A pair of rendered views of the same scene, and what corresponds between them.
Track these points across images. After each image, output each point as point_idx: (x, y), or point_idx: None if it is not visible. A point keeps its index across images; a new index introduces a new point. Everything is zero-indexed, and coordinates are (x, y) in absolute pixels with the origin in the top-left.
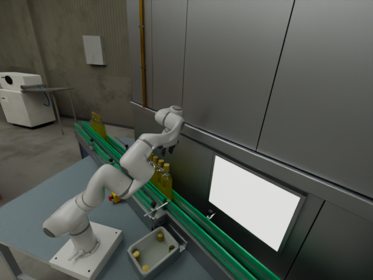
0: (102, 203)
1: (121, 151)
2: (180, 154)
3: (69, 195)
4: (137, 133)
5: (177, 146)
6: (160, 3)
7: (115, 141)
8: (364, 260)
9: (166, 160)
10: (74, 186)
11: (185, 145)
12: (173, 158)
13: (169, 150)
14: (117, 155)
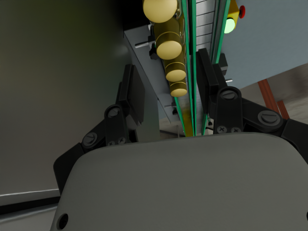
0: (250, 7)
1: (178, 103)
2: (59, 61)
3: (271, 45)
4: (157, 134)
5: (77, 107)
6: None
7: (180, 119)
8: None
9: (121, 63)
10: (252, 60)
11: (0, 120)
12: (99, 61)
13: (142, 95)
14: (195, 97)
